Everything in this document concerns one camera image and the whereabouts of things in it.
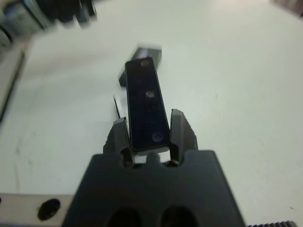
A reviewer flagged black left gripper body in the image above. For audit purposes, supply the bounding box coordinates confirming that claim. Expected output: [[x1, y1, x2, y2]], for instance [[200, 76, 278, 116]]
[[55, 0, 99, 29]]

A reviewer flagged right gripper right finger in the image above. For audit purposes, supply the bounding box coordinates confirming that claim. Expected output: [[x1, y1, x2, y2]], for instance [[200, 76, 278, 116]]
[[168, 108, 198, 165]]

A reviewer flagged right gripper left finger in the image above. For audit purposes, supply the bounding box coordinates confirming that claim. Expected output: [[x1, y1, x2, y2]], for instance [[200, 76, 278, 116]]
[[103, 117, 133, 166]]

